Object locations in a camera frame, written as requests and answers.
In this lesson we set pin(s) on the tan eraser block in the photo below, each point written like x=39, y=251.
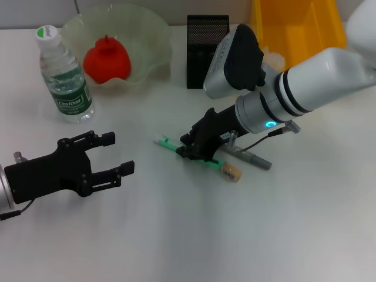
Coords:
x=231, y=173

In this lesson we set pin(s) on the black mesh pen holder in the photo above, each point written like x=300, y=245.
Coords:
x=199, y=44

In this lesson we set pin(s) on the grey marker pen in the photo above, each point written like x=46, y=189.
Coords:
x=258, y=161

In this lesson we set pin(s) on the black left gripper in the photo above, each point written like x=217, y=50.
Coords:
x=47, y=173

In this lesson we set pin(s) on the clear green-label water bottle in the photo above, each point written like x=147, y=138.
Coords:
x=66, y=79

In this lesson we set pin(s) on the green white pen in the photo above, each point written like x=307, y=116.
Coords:
x=164, y=143

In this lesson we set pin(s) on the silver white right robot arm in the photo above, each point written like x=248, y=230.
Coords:
x=323, y=76

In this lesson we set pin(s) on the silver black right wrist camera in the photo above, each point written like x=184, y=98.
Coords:
x=235, y=64

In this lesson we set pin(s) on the red orange fruit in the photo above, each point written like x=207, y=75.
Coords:
x=107, y=61

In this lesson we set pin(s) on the white paper ball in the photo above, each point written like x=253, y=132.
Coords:
x=276, y=58

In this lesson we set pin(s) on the yellow plastic bin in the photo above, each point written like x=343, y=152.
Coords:
x=299, y=29

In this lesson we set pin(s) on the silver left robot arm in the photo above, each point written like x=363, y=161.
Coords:
x=4, y=191

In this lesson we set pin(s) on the green glass fruit plate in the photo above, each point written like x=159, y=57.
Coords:
x=147, y=44

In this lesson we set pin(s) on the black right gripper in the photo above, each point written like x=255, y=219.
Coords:
x=217, y=132

